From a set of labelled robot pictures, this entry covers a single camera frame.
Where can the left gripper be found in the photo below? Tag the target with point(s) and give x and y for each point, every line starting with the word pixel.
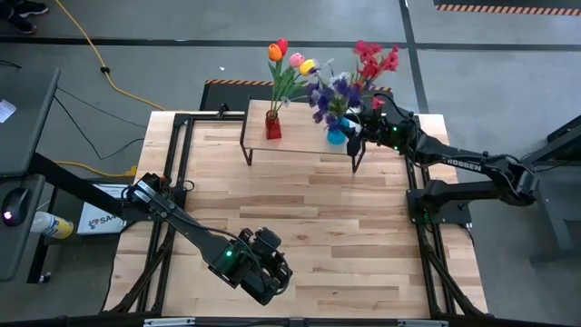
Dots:
pixel 268 245

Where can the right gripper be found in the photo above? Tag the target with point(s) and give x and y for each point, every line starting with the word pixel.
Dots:
pixel 383 129

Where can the blue glass vase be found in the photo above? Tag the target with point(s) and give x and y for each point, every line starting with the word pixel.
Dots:
pixel 337 135

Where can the purple artificial flower bunch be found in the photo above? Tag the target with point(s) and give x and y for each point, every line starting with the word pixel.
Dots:
pixel 324 97

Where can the white artificial flower bunch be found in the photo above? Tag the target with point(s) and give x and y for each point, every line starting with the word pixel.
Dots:
pixel 341 80

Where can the red artificial flower bunch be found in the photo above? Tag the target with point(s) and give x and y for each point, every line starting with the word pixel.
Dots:
pixel 370 68

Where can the red glass vase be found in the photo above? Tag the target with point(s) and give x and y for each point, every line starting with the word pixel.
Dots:
pixel 273 128

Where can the yellow artificial tulip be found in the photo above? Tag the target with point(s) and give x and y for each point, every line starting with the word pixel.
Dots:
pixel 307 66

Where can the pink artificial tulip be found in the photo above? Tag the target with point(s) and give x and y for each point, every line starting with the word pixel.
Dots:
pixel 297 59

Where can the orange artificial tulip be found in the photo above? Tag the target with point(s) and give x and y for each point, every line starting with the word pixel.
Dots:
pixel 275 52

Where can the red artificial tulip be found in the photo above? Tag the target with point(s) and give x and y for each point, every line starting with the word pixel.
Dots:
pixel 282 45

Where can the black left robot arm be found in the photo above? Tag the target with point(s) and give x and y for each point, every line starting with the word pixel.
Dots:
pixel 190 229

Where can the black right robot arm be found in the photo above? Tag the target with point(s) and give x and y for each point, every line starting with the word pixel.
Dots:
pixel 467 191

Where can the wooden shelf with black legs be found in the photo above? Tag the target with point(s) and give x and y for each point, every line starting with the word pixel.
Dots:
pixel 299 141

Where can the black hazard-striped floor mat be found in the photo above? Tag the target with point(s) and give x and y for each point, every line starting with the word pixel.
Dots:
pixel 227 97

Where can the white paper sheet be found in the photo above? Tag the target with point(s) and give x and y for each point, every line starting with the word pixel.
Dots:
pixel 113 190

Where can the white box with logo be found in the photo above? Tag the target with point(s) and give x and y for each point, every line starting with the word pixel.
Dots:
pixel 97 220

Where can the hazard-striped floor strip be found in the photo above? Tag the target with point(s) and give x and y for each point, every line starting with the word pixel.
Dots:
pixel 499 9

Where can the grey metal stand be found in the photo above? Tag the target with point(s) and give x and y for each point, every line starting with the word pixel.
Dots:
pixel 556 213

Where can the white and yellow bottle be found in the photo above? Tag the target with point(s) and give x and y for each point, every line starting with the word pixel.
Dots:
pixel 52 224

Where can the black computer mouse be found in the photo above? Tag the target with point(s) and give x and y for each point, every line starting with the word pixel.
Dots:
pixel 14 206

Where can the black desk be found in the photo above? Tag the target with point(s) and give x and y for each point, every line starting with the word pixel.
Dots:
pixel 27 118

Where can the white paper note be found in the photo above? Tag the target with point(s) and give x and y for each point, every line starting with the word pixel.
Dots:
pixel 5 110

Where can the silver metal bracket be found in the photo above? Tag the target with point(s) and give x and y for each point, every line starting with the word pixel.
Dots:
pixel 422 323
pixel 169 322

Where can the black aluminium rig frame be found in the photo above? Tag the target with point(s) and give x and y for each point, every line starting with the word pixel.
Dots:
pixel 180 120

